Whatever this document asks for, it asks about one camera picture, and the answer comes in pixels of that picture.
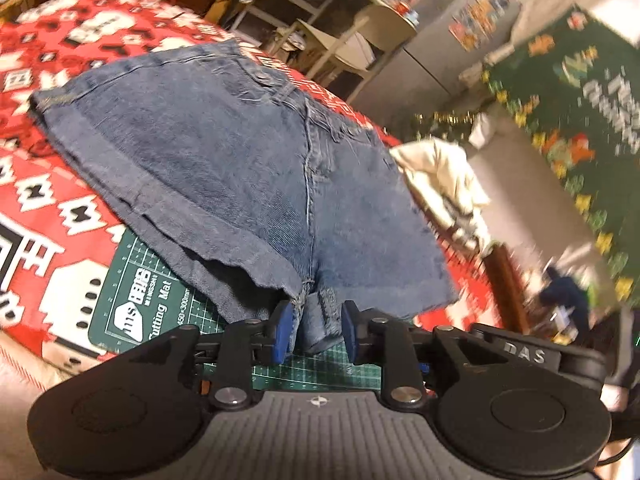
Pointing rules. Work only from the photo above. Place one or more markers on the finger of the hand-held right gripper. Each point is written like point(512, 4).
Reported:
point(425, 367)

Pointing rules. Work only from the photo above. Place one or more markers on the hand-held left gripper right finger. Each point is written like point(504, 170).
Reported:
point(350, 332)

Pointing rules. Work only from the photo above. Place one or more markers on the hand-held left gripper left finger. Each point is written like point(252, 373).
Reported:
point(281, 332)

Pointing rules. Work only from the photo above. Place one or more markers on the blue denim jeans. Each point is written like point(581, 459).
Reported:
point(200, 160)

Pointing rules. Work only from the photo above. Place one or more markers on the navy knit hat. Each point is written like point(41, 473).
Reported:
point(570, 295)

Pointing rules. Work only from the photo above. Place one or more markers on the wooden nightstand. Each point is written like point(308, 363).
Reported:
point(505, 280)

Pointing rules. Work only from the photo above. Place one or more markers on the green cutting mat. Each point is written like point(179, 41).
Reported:
point(150, 300)

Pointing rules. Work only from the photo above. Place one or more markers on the cream knit sweater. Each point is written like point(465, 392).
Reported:
point(440, 175)

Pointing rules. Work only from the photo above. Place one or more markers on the small Christmas tree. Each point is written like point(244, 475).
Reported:
point(445, 119)

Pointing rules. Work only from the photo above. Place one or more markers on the white hanging cloth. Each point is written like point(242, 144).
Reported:
point(484, 130)

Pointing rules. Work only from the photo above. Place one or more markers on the grey refrigerator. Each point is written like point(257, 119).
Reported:
point(435, 60)

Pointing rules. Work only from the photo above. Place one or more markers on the red patterned blanket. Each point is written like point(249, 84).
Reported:
point(50, 160)

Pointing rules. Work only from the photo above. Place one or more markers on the beige chair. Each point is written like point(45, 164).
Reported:
point(385, 30)

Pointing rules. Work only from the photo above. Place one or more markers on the colourful fridge magnets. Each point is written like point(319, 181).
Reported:
point(480, 17)

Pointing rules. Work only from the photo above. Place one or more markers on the green Christmas wall hanging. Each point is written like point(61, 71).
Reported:
point(575, 110)

